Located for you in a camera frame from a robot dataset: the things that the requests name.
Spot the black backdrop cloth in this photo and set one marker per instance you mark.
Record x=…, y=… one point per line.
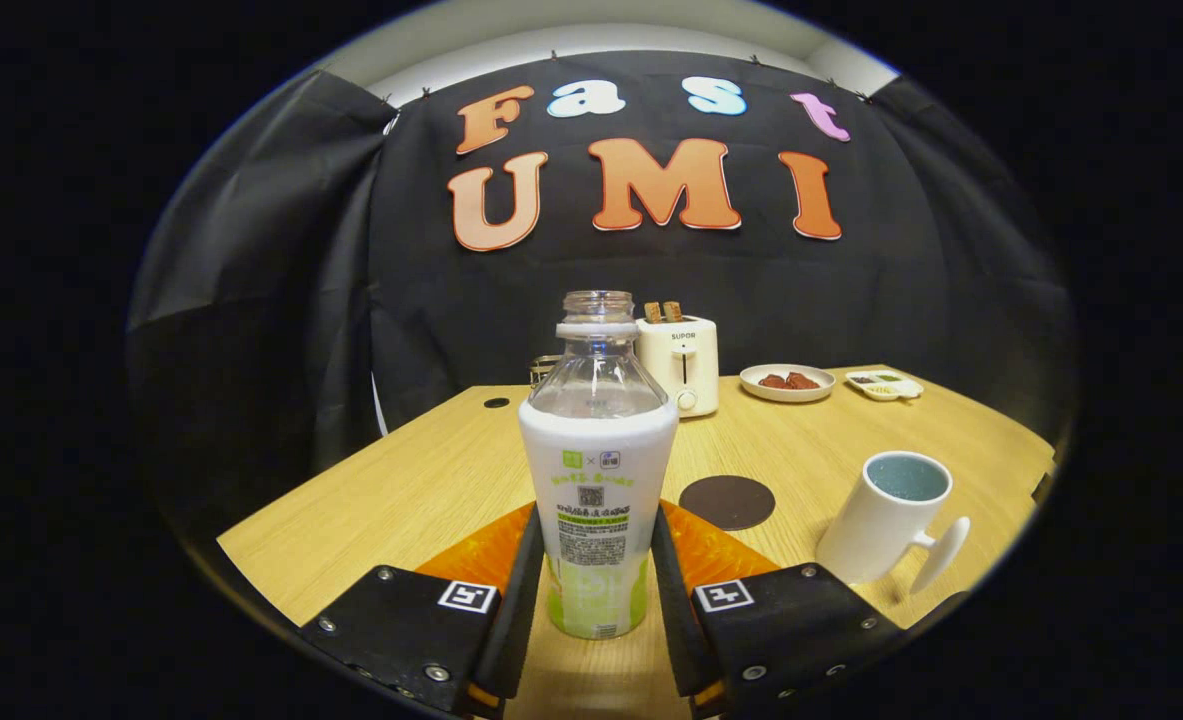
x=511, y=300

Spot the wooden table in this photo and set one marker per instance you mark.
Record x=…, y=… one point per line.
x=431, y=480

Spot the clear juice bottle white label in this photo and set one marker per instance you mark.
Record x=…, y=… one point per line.
x=598, y=470

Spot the round brown coaster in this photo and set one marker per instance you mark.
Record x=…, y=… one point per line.
x=727, y=502

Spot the round white plate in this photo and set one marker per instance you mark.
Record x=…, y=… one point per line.
x=751, y=385

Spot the white toaster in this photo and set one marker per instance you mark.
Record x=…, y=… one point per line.
x=686, y=360

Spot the white cup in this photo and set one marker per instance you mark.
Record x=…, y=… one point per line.
x=871, y=530

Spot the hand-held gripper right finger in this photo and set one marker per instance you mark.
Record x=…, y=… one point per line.
x=673, y=610

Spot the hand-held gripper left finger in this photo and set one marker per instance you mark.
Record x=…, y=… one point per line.
x=523, y=600

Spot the white divided dish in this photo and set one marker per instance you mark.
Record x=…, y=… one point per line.
x=884, y=386

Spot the brown food pieces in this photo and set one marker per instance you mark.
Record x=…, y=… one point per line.
x=791, y=381

